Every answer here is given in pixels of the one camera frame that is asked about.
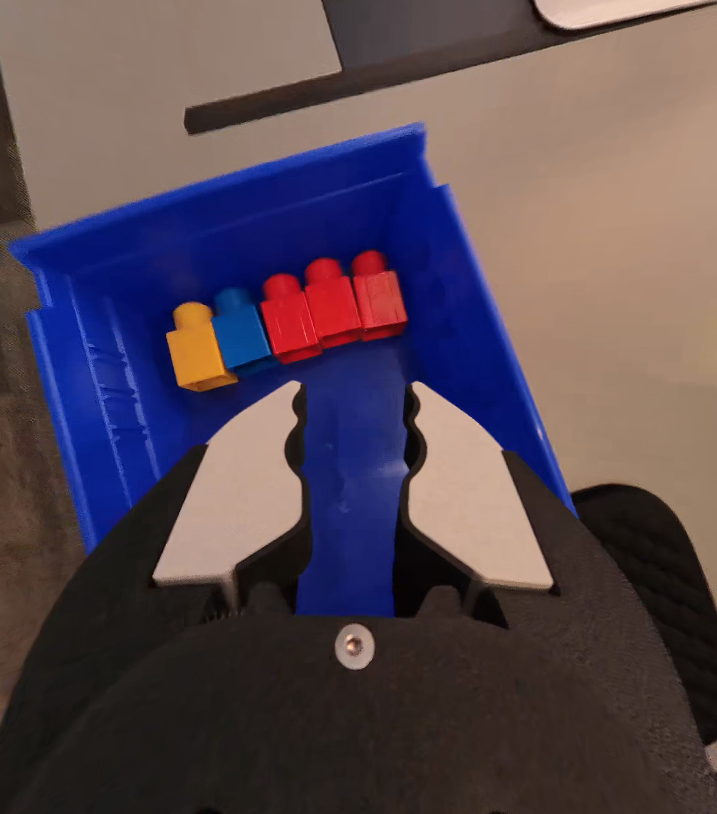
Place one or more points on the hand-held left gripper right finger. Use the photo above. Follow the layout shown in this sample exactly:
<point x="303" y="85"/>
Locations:
<point x="473" y="509"/>

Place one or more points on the blue plastic bin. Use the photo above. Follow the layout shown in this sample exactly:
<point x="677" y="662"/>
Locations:
<point x="129" y="286"/>

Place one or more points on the black rubber mat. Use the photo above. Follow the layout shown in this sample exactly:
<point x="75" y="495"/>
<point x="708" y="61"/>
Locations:
<point x="428" y="32"/>

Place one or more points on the orange toy block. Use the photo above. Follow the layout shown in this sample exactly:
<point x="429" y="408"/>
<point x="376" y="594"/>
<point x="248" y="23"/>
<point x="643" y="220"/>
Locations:
<point x="196" y="356"/>

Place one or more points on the black mesh cushion pad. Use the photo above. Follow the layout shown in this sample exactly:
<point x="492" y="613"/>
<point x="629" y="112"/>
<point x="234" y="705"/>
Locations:
<point x="663" y="572"/>

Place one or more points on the dark grey table strip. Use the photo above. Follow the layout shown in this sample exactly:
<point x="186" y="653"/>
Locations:
<point x="256" y="108"/>

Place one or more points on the blue toy block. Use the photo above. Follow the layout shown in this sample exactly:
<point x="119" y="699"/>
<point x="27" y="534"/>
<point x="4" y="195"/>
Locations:
<point x="240" y="337"/>

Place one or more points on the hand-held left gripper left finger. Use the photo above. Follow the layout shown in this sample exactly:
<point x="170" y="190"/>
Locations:
<point x="231" y="502"/>

